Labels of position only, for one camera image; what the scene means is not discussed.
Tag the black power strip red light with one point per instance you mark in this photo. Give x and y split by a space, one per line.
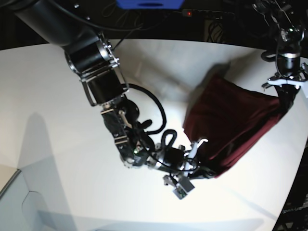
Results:
217 15

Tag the black OpenArm labelled case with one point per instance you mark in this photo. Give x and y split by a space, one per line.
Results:
294 215

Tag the dark red long-sleeve t-shirt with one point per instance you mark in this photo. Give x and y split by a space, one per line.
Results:
233 120

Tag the blue box at table back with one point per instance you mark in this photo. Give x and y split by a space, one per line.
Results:
149 4

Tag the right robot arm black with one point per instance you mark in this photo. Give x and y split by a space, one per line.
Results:
89 54

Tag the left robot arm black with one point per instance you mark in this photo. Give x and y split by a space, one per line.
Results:
288 31

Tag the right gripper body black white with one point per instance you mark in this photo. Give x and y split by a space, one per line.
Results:
176 162

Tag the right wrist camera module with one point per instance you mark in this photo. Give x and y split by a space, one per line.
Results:
183 188

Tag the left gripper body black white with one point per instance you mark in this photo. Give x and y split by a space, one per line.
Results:
289 70

